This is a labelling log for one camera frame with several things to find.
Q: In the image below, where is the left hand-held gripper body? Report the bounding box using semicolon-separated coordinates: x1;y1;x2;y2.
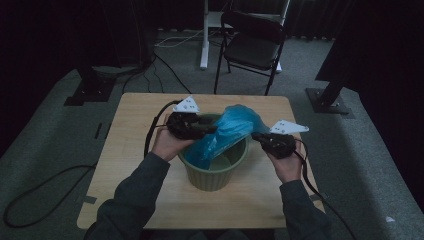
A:
165;95;205;140

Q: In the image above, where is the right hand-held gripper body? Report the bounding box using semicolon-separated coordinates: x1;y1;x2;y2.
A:
261;119;310;160

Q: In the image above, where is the blue plastic bag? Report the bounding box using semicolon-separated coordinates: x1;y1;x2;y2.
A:
183;104;271;170

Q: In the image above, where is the green ribbed bin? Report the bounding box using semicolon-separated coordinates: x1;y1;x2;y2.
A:
177;113;251;192

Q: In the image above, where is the person's right hand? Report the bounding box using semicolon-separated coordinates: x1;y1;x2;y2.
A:
266;139;304;184

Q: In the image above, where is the person's left hand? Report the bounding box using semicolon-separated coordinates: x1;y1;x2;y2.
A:
151;114;196;163

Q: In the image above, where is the black metal stand base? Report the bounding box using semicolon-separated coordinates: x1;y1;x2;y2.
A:
63;64;118;107
305;76;351;115

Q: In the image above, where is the black folding chair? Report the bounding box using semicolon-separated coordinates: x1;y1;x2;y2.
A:
213;10;288;97

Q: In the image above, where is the dark curtain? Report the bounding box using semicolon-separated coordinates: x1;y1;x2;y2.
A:
287;0;355;42

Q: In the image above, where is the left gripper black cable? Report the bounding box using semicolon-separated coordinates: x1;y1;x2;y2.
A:
143;99;184;158

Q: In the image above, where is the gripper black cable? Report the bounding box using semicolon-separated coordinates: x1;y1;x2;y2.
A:
292;138;358;240
143;99;184;158

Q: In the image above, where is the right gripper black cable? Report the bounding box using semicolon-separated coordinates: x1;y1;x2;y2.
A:
292;138;358;240

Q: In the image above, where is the thin black floor cable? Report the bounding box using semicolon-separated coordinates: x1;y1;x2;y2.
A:
121;52;193;95

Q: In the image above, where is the white floor cable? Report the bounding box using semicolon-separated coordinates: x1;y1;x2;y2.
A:
154;29;204;48

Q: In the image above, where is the thick black looped floor cable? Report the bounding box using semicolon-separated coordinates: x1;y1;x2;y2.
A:
2;164;98;229

